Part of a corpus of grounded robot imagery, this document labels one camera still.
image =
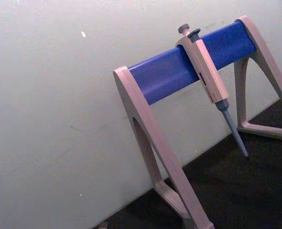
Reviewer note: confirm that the black table cloth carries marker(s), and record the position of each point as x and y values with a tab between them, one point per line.
226	186

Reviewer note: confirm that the grey stand with blue bar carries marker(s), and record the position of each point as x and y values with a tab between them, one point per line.
164	71

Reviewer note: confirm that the plain pale wall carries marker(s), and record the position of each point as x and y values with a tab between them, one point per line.
47	107

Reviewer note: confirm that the pale grey pipette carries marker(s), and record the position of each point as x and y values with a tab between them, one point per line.
208	81

